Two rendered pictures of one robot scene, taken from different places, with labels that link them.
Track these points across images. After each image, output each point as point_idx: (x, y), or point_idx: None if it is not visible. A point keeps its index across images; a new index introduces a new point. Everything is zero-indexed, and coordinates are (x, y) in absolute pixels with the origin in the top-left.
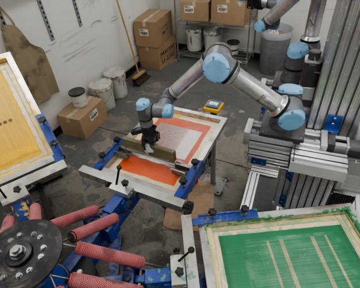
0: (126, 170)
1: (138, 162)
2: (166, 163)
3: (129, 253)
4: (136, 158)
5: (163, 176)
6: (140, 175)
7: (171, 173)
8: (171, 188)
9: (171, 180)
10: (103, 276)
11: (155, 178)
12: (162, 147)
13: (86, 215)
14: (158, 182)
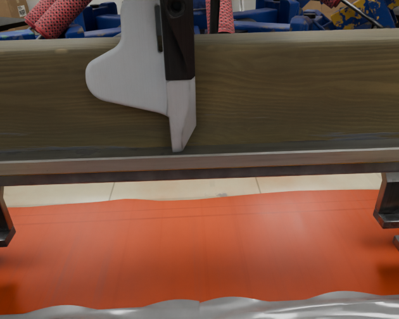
0: (315, 192)
1: (310, 252)
2: (88, 316)
3: (61, 4)
4: (360, 281)
5: (79, 230)
6: (219, 197)
7: (33, 263)
8: (18, 193)
9: (25, 227)
10: (115, 33)
11: (128, 209)
12: (23, 45)
13: (206, 1)
14: (98, 199)
